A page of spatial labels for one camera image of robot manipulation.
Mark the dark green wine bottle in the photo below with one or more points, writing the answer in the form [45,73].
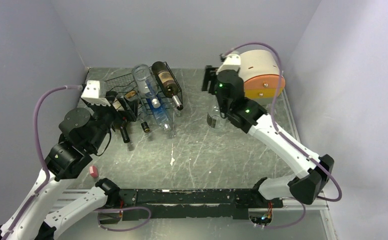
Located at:
[122,129]

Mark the cream round bread box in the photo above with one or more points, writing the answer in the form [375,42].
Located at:
[260,74]

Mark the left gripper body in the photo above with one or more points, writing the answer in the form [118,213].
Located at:
[127,112]

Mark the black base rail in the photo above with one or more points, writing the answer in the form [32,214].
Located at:
[140,204]

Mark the round clear flask silver cap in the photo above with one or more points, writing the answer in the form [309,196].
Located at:
[215,119]

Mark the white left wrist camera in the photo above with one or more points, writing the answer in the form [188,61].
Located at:
[95,93]

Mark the olive green wine bottle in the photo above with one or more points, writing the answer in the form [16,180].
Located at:
[167,83]

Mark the small clear glass bottle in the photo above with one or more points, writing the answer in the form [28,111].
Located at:
[177,109]

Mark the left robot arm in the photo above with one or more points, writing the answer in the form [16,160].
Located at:
[83,131]

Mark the pink eraser block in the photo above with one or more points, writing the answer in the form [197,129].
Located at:
[93,172]

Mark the black wire wine rack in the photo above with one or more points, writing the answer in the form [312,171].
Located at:
[157,90]

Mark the clear bottle silver cap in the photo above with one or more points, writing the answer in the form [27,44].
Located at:
[143,78]

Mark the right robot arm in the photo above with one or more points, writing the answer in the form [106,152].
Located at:
[310,170]

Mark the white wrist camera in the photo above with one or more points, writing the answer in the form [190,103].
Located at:
[95,93]
[231,62]

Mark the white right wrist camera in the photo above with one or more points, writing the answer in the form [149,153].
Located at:
[231,62]

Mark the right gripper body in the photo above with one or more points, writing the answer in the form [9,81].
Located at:
[210,75]

